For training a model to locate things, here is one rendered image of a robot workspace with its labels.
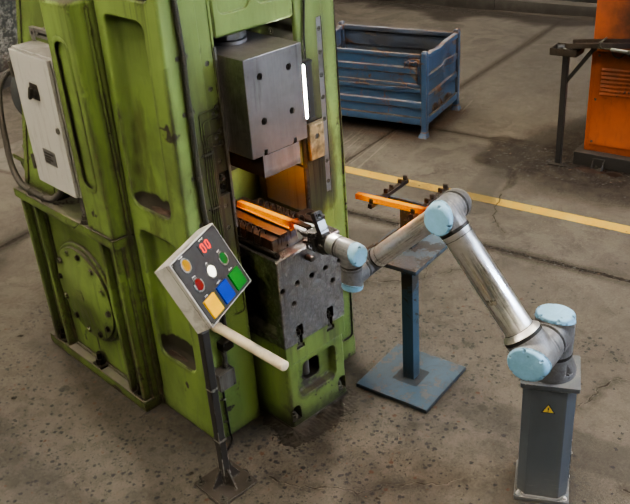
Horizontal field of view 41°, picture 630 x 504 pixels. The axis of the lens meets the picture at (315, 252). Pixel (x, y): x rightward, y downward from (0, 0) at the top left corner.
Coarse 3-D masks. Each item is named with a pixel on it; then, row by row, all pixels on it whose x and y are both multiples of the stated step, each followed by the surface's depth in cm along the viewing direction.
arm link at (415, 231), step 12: (444, 192) 318; (468, 204) 308; (420, 216) 328; (408, 228) 333; (420, 228) 328; (384, 240) 346; (396, 240) 338; (408, 240) 334; (420, 240) 334; (372, 252) 350; (384, 252) 344; (396, 252) 342; (372, 264) 351; (384, 264) 351
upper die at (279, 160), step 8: (296, 144) 350; (272, 152) 342; (280, 152) 345; (288, 152) 349; (296, 152) 352; (232, 160) 356; (240, 160) 351; (248, 160) 347; (256, 160) 343; (264, 160) 341; (272, 160) 344; (280, 160) 347; (288, 160) 350; (296, 160) 353; (240, 168) 354; (248, 168) 350; (256, 168) 345; (264, 168) 342; (272, 168) 345; (280, 168) 348; (264, 176) 344
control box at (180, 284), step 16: (208, 224) 328; (192, 240) 317; (208, 240) 322; (176, 256) 307; (192, 256) 312; (208, 256) 319; (160, 272) 304; (176, 272) 302; (192, 272) 309; (224, 272) 323; (176, 288) 304; (192, 288) 306; (208, 288) 313; (192, 304) 305; (224, 304) 317; (192, 320) 309; (208, 320) 307
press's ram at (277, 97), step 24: (216, 48) 334; (240, 48) 332; (264, 48) 330; (288, 48) 331; (240, 72) 320; (264, 72) 326; (288, 72) 335; (240, 96) 326; (264, 96) 330; (288, 96) 339; (240, 120) 332; (264, 120) 334; (288, 120) 343; (240, 144) 338; (264, 144) 338; (288, 144) 347
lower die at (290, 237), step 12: (240, 216) 378; (252, 216) 378; (288, 216) 375; (240, 228) 371; (264, 228) 367; (276, 228) 366; (288, 228) 363; (252, 240) 368; (264, 240) 361; (276, 240) 360; (288, 240) 365; (300, 240) 370; (276, 252) 362
